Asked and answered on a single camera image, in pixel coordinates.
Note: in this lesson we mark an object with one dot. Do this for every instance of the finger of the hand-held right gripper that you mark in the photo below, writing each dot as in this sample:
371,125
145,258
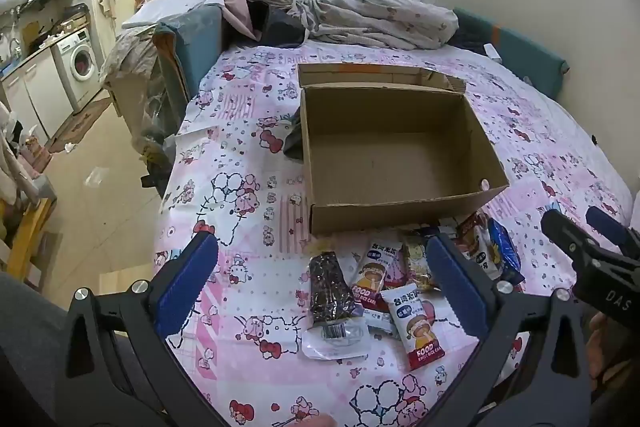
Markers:
560,227
607,222

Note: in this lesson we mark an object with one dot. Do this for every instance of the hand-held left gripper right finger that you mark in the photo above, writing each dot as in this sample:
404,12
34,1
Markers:
455,287

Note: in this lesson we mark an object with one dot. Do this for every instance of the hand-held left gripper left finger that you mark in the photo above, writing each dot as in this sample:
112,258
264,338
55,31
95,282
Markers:
185,282

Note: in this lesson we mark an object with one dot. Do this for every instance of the rice cake packet red bottom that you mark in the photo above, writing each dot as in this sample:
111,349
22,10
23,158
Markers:
417,327
477,252
372,274

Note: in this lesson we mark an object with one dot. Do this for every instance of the yellow snack packet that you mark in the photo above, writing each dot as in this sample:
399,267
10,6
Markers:
417,264

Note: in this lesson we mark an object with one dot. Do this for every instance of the dark blue snack packet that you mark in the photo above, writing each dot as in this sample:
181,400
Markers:
505,252

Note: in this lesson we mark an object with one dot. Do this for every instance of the dark snack bar clear wrapper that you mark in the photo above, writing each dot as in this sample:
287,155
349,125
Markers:
327,292

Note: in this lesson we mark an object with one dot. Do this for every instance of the brown cardboard box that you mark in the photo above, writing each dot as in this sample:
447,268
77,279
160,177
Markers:
390,157

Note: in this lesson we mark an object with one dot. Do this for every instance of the person's right hand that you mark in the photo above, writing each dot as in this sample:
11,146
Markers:
610,352

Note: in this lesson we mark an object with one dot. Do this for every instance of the person's left hand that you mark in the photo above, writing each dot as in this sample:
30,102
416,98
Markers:
320,422

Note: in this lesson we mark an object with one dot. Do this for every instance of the beige wooden board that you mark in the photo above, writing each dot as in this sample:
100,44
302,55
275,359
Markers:
120,277

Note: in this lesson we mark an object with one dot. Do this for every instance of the pink cartoon printed bed sheet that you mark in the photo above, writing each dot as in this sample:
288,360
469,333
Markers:
240,187

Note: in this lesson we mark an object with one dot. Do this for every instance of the yellow wooden chair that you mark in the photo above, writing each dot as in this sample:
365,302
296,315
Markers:
30,232

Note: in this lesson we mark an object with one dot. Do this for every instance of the person's grey pants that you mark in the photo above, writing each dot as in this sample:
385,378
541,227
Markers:
30,332

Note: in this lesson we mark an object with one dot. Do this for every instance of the clear plastic bag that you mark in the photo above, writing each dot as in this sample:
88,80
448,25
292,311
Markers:
152,117

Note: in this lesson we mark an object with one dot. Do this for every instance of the teal padded headboard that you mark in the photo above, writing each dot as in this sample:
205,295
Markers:
520,52

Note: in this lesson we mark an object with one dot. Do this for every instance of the white charger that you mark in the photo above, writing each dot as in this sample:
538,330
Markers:
493,53

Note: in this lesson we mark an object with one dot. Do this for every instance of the brown doormat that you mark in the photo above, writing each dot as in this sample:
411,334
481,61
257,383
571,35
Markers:
80,124

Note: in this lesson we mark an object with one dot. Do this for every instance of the beige floral cloth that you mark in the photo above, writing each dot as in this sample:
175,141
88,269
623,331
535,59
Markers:
130,57

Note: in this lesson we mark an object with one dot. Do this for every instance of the white kitchen cabinet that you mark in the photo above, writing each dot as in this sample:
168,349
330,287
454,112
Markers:
35,92

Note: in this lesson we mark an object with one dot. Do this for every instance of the white washing machine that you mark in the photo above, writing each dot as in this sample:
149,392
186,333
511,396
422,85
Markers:
82,62

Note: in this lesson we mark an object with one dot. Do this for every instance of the pink cloth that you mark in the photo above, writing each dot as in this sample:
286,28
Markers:
237,9

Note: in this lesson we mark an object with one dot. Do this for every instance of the crumpled floral duvet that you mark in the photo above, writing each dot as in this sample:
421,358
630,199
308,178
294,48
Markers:
370,14

